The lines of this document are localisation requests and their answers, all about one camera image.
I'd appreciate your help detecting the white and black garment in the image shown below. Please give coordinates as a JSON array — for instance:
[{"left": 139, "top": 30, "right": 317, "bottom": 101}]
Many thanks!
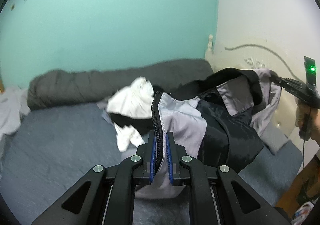
[{"left": 110, "top": 85, "right": 163, "bottom": 141}]

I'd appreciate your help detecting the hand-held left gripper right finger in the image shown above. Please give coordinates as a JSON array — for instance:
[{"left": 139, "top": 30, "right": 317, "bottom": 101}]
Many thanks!
[{"left": 166, "top": 131, "right": 292, "bottom": 225}]

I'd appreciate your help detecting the grey jacket with black lining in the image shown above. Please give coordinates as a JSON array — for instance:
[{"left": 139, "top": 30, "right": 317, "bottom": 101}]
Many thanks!
[{"left": 135, "top": 67, "right": 283, "bottom": 199}]

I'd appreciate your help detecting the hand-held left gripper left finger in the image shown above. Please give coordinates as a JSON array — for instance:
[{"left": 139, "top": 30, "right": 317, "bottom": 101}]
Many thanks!
[{"left": 31, "top": 131, "right": 160, "bottom": 225}]

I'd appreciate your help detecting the person's right hand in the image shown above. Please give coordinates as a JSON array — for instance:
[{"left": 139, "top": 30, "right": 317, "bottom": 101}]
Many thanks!
[{"left": 295, "top": 105, "right": 320, "bottom": 141}]

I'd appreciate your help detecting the cream tufted headboard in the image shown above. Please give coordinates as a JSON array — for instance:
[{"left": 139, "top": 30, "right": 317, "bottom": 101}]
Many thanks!
[{"left": 205, "top": 34, "right": 320, "bottom": 156}]

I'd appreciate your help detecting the small blue-grey cloth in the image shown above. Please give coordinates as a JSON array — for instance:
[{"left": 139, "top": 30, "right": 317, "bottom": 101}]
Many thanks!
[{"left": 101, "top": 110, "right": 113, "bottom": 124}]

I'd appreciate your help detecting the dark grey rolled duvet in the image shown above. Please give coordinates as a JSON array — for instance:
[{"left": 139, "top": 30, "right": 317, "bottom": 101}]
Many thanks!
[{"left": 27, "top": 59, "right": 214, "bottom": 111}]

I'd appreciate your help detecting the light grey bed sheet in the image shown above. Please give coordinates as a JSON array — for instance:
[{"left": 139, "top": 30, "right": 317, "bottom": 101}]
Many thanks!
[{"left": 0, "top": 86, "right": 30, "bottom": 141}]

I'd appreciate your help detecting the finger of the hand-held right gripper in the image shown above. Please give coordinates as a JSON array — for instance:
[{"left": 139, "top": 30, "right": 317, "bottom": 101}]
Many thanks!
[{"left": 270, "top": 75, "right": 303, "bottom": 94}]

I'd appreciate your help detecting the bed with blue sheet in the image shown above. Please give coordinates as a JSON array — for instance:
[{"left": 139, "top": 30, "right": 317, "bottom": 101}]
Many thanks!
[{"left": 0, "top": 103, "right": 303, "bottom": 225}]

